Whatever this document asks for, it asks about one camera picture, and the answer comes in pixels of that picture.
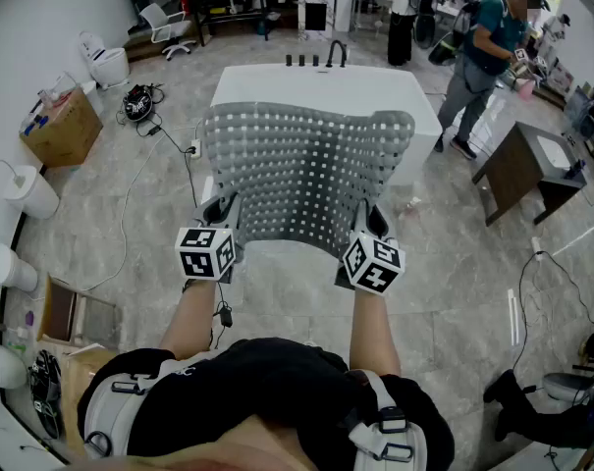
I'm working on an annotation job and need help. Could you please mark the black power adapter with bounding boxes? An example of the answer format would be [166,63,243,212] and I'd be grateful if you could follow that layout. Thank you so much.
[212,300,235,329]

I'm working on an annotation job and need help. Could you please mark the person's right forearm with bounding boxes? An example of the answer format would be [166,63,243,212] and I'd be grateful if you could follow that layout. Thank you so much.
[348,287,404,378]

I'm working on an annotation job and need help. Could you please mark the closed cardboard box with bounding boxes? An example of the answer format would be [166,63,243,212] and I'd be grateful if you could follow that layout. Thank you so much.
[19,87,104,169]

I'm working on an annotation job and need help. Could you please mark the white strap harness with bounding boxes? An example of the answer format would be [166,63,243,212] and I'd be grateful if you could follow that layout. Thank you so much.
[81,355,428,463]

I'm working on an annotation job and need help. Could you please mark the black bathtub faucet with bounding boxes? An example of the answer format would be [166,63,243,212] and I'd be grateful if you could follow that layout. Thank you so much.
[325,39,349,70]

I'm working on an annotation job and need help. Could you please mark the person's black shirt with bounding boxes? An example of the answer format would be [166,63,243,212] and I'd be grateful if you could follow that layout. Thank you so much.
[77,337,456,471]

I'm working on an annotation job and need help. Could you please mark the grey perforated bath mat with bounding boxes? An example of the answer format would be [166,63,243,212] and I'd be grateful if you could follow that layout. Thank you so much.
[201,101,417,264]

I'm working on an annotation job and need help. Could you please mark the white office chair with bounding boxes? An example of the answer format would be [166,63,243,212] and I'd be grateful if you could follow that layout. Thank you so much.
[138,2,198,62]

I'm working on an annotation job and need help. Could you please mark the white toilet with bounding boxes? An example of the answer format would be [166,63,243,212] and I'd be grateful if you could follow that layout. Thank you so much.
[78,30,131,90]

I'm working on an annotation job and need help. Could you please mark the black helmet device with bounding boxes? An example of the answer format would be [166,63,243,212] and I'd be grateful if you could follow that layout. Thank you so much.
[27,349,65,442]
[121,83,156,124]

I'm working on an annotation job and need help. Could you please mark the person's left forearm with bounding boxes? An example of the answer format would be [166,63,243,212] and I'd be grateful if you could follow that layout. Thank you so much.
[158,278,230,360]

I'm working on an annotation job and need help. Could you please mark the black floor cable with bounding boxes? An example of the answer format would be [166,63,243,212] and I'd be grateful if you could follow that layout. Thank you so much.
[512,249,594,378]

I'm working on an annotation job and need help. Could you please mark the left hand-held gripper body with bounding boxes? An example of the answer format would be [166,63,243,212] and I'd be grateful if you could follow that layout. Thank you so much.
[174,221,246,293]

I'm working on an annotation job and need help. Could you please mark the open cardboard box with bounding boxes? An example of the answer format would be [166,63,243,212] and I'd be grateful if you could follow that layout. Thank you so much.
[36,272,122,351]

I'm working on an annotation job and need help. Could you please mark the white cylindrical bin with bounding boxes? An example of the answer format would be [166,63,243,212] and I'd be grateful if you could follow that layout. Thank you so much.
[2,164,62,221]

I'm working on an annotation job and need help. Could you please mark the brown wooden vanity cabinet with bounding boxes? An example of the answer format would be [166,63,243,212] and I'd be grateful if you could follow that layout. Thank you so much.
[471,120,590,228]

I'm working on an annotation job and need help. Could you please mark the grey rimmed toilet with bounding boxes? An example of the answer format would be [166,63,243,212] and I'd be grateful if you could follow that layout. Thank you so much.
[541,371,594,402]

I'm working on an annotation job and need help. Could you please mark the white floor cable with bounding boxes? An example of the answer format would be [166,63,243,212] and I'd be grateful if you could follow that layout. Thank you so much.
[78,124,205,294]

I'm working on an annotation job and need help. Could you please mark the white bathtub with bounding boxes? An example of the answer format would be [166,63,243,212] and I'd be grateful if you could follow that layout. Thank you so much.
[210,64,444,188]

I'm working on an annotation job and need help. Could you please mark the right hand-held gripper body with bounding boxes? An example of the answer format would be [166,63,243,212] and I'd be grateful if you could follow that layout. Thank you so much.
[334,213,406,295]

